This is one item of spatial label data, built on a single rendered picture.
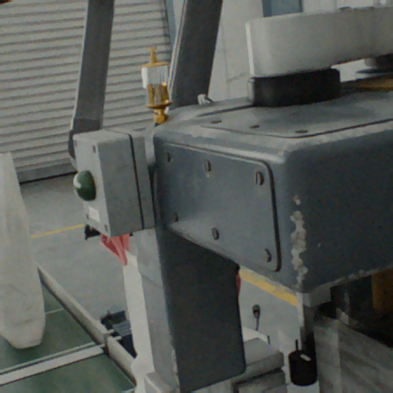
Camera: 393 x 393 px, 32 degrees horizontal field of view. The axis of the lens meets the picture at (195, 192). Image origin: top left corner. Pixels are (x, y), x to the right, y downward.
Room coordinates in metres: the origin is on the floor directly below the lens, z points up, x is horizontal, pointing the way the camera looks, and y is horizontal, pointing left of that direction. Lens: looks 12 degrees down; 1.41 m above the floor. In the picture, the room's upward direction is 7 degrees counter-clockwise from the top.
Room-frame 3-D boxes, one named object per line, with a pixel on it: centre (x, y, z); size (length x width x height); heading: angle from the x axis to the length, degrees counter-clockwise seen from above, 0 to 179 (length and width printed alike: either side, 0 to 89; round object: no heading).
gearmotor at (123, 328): (2.48, 0.36, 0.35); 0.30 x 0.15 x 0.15; 25
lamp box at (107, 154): (0.64, 0.08, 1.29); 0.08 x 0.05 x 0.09; 25
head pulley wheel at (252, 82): (0.68, -0.11, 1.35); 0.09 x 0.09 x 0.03
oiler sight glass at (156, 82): (0.68, 0.02, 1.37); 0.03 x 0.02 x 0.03; 25
